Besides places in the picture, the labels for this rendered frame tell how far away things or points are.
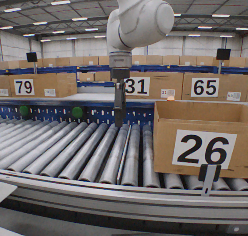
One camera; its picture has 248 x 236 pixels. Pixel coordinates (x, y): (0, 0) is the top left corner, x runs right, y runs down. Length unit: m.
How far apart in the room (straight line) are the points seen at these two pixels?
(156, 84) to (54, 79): 0.66
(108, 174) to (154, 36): 0.41
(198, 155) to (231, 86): 0.65
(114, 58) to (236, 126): 0.44
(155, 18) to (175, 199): 0.44
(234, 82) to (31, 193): 1.08
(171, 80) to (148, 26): 0.53
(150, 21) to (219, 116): 0.53
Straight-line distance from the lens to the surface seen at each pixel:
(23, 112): 1.14
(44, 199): 0.51
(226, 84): 1.01
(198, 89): 0.94
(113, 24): 0.56
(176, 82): 0.90
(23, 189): 0.54
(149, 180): 0.44
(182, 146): 0.43
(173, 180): 0.46
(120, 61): 0.55
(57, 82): 1.04
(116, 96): 0.53
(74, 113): 0.92
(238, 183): 0.53
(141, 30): 0.42
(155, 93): 0.89
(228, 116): 0.78
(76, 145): 0.66
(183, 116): 0.71
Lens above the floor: 1.03
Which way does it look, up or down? 15 degrees down
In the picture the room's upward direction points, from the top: straight up
